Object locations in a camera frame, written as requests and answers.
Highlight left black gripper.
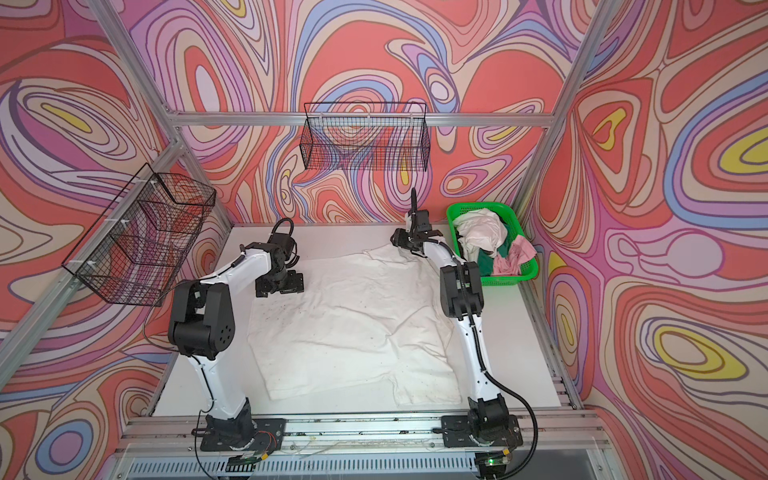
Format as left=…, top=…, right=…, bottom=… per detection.
left=259, top=268, right=307, bottom=298

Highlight white t shirt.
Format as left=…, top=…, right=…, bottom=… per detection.
left=247, top=246, right=460, bottom=407

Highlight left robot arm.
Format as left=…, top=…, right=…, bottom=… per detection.
left=168, top=218, right=304, bottom=451

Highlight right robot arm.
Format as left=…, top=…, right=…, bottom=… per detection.
left=390, top=188, right=539, bottom=479

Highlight white cloth in basket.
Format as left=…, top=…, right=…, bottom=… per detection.
left=452, top=208, right=508, bottom=259

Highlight green cloth in basket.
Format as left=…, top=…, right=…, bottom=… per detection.
left=477, top=243, right=514, bottom=277

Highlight pink cloth in basket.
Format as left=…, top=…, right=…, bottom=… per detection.
left=492, top=235, right=536, bottom=276

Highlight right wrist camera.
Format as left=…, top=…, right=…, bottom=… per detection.
left=408, top=210, right=432, bottom=235

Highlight black wire basket back wall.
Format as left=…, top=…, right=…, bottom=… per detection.
left=299, top=101, right=431, bottom=172

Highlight black wire basket wall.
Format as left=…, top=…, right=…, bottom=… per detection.
left=299, top=101, right=431, bottom=172
left=61, top=164, right=216, bottom=307

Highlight black wire basket left wall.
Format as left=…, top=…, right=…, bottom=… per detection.
left=61, top=164, right=216, bottom=307

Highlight aluminium frame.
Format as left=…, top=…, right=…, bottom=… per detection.
left=0, top=0, right=625, bottom=415

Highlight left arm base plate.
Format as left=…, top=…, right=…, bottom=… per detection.
left=198, top=418, right=287, bottom=452

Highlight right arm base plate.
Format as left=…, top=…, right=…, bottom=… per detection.
left=438, top=415, right=524, bottom=450

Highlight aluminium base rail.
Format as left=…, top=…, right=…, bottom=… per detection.
left=99, top=409, right=627, bottom=479

